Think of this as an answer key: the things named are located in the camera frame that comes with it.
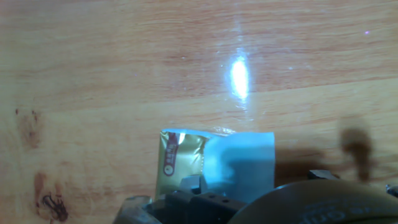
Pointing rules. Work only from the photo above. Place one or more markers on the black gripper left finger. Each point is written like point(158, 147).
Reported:
point(199, 202)

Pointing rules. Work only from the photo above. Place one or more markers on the glossy wooden board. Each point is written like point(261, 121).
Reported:
point(124, 62)

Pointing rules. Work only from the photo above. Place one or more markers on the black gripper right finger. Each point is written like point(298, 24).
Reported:
point(321, 175)

